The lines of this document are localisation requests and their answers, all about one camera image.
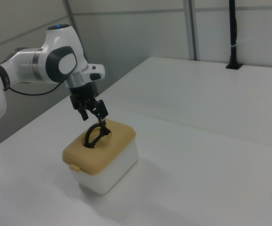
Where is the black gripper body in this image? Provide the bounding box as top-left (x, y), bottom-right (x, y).
top-left (68, 81), bottom-right (98, 105)

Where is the tan lid with black handle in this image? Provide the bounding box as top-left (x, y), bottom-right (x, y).
top-left (62, 118), bottom-right (137, 177)

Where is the white plastic tool case box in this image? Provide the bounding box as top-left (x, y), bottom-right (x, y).
top-left (69, 136), bottom-right (139, 195)

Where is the black pole stand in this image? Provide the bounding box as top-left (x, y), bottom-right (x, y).
top-left (225, 0), bottom-right (243, 70)

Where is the grey partition post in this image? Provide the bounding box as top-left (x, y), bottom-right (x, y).
top-left (187, 0), bottom-right (201, 61)

